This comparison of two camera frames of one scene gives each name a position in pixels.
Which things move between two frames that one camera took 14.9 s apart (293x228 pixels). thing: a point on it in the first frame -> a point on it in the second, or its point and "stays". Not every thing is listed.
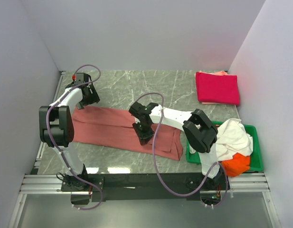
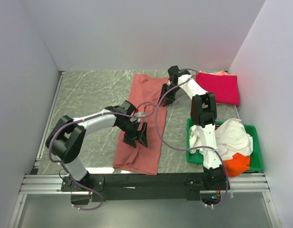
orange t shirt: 239,164 stays
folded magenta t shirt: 218,89 stays
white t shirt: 232,137 stays
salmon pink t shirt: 110,127 -> 146,92
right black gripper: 142,136 -> 169,99
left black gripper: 94,98 -> 140,136
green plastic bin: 256,161 stays
